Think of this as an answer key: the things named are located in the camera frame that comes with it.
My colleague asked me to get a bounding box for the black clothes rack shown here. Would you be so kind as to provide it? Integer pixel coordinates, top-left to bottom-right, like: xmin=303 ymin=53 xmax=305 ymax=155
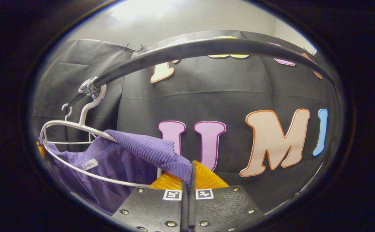
xmin=64 ymin=38 xmax=337 ymax=152

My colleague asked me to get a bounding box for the ceiling light panel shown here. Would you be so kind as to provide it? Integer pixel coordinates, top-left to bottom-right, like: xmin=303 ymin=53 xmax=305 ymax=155
xmin=110 ymin=0 xmax=183 ymax=20

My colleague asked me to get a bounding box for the black backdrop cloth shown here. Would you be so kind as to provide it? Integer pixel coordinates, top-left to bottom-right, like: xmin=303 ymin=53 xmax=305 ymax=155
xmin=33 ymin=30 xmax=342 ymax=213

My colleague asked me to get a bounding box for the white hanger with taped hook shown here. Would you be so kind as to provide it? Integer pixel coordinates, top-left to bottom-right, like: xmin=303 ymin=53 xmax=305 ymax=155
xmin=39 ymin=77 xmax=162 ymax=188

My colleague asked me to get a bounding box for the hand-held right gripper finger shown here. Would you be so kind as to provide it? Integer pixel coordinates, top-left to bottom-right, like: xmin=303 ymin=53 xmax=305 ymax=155
xmin=110 ymin=172 xmax=188 ymax=232
xmin=189 ymin=160 xmax=267 ymax=232

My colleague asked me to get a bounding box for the purple corduroy jacket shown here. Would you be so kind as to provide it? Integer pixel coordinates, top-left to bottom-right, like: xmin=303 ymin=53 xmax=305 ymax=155
xmin=46 ymin=130 xmax=193 ymax=216

